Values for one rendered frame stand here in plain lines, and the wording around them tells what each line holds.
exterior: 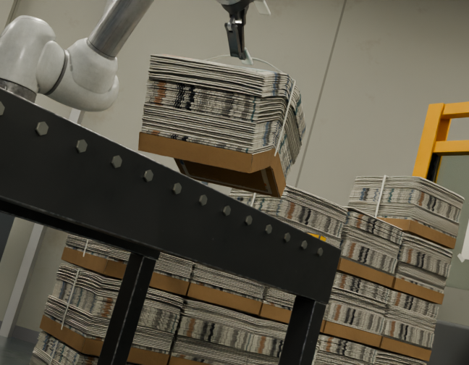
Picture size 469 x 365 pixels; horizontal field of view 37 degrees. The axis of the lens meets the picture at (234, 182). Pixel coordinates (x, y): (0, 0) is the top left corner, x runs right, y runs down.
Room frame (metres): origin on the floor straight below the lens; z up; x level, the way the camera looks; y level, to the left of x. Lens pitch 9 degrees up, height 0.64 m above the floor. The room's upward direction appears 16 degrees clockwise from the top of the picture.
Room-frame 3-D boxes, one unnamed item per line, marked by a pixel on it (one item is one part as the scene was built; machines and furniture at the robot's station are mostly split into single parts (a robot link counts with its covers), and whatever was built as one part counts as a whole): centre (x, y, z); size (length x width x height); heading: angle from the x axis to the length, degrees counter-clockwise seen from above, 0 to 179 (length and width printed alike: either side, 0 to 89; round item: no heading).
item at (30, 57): (2.02, 0.71, 1.17); 0.18 x 0.16 x 0.22; 129
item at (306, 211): (2.57, -0.21, 0.95); 0.38 x 0.29 x 0.23; 31
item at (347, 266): (2.72, -0.46, 0.86); 0.38 x 0.29 x 0.04; 33
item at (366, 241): (2.72, -0.46, 0.95); 0.38 x 0.29 x 0.23; 33
